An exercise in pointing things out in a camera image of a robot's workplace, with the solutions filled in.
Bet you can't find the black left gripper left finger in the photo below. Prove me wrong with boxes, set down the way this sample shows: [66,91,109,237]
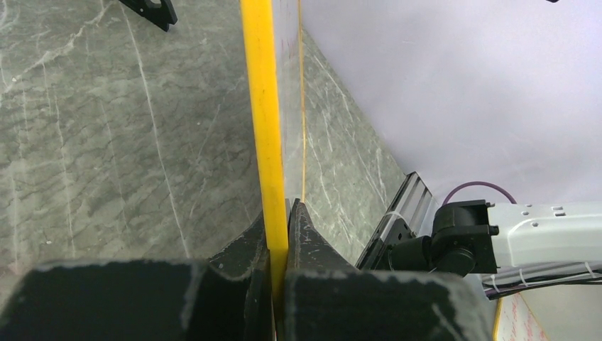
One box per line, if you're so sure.
[1,217,274,340]

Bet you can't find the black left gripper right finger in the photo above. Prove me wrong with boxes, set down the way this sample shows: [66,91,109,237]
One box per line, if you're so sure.
[282,201,492,340]

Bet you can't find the yellow framed whiteboard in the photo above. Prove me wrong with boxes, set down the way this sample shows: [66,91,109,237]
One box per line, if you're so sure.
[240,0,306,301]

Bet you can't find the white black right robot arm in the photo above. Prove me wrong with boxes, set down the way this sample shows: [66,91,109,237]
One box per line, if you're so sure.
[378,174,601,300]

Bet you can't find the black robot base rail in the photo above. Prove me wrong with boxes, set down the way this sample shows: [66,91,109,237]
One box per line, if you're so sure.
[356,172,437,270]

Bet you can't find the black wire board stand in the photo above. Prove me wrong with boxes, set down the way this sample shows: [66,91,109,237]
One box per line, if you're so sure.
[120,0,178,32]

